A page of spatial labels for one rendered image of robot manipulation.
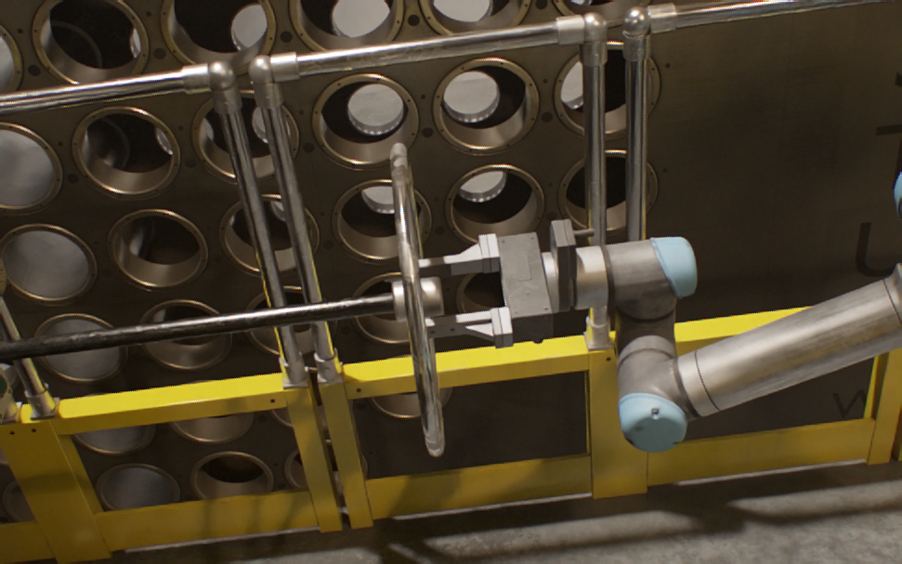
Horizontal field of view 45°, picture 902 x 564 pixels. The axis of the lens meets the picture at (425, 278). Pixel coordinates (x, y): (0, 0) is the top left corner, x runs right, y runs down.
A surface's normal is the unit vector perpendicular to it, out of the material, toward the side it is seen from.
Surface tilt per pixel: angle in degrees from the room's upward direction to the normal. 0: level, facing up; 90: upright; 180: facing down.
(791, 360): 66
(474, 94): 0
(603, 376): 90
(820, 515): 0
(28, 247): 71
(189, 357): 7
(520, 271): 13
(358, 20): 90
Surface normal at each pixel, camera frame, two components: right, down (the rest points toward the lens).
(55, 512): 0.06, 0.60
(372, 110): -0.11, -0.79
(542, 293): -0.09, -0.63
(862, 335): -0.31, 0.29
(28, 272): 0.76, -0.54
